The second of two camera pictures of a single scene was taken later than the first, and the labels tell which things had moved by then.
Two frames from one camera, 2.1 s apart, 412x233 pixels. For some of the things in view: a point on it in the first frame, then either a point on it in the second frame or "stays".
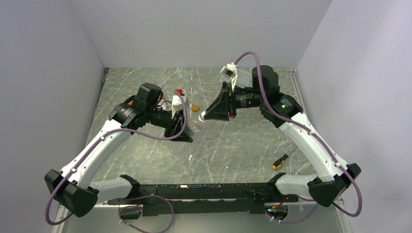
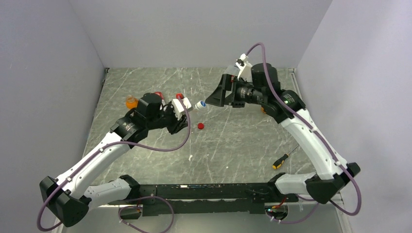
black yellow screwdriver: x=279 y=162 stays
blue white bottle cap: x=201 y=116 -> x=200 y=104
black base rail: x=204 y=198 stays
